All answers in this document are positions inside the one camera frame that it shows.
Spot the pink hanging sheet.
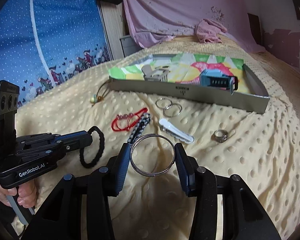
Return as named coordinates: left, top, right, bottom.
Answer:
left=123, top=0, right=264, bottom=53

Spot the wooden wardrobe panel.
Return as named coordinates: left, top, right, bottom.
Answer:
left=96, top=1, right=127, bottom=60

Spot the person's left hand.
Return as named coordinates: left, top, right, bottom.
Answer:
left=0, top=180, right=37, bottom=208

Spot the blue cartoon wardrobe cover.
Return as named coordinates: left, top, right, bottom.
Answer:
left=0, top=0, right=110, bottom=107

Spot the brown cord green bead bracelet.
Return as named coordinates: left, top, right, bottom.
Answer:
left=90, top=81, right=111, bottom=105

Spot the pink crumpled towel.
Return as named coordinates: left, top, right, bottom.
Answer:
left=194, top=18, right=228, bottom=43

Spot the grey drawer cabinet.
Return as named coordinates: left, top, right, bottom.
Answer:
left=120, top=35, right=142, bottom=57

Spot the white hair clip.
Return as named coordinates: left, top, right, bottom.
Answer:
left=158, top=118, right=194, bottom=144

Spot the red beaded bracelet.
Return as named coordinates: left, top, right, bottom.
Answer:
left=111, top=107, right=149, bottom=132

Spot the small silver hoop ring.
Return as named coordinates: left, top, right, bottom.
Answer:
left=155, top=97, right=173, bottom=110

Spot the dark board at wall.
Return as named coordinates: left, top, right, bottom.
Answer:
left=248, top=13, right=263, bottom=45

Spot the yellow dotted blanket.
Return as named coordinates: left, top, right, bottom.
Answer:
left=15, top=38, right=300, bottom=239

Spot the black hair tie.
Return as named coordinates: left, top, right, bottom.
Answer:
left=78, top=126, right=106, bottom=169

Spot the large silver bangle pair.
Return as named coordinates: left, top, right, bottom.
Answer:
left=130, top=133, right=176, bottom=178

